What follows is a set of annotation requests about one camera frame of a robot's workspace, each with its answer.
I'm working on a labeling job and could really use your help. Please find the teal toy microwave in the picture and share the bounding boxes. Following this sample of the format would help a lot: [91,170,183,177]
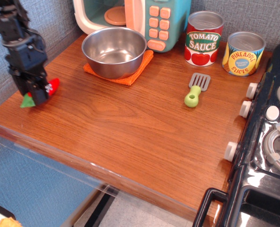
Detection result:
[73,0,191,52]

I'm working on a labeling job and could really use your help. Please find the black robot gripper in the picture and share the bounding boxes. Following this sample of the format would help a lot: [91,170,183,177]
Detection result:
[1,30,51,105]

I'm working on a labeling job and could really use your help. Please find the red toy chili pepper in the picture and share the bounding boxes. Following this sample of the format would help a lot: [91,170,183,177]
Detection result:
[20,78,60,108]

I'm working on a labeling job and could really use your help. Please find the yellow object at corner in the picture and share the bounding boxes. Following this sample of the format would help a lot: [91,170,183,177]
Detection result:
[0,218,22,227]

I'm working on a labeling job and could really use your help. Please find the stainless steel bowl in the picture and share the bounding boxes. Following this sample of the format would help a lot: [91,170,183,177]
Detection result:
[82,27,147,79]

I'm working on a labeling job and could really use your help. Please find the green handled toy spatula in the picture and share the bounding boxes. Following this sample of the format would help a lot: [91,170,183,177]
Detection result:
[184,72,211,108]

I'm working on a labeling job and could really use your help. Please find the clear acrylic barrier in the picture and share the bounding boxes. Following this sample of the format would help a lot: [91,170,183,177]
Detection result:
[0,137,192,227]

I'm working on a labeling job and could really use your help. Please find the white stove knob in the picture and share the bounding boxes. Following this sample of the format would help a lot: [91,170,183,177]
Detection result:
[224,141,238,162]
[246,83,258,99]
[239,101,252,118]

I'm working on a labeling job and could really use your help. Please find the tomato sauce can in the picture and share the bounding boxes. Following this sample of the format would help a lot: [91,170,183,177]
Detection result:
[184,11,224,67]

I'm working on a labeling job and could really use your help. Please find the orange cloth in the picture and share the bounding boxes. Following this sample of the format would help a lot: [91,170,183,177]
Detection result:
[83,50,154,86]

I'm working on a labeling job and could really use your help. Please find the pineapple slices can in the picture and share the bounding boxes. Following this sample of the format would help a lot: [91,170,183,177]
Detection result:
[222,31,266,77]

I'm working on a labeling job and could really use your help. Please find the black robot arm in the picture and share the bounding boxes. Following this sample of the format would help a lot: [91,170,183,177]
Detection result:
[0,0,52,105]

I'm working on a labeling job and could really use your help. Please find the black toy stove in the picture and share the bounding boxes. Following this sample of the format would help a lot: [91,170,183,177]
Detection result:
[193,44,280,227]

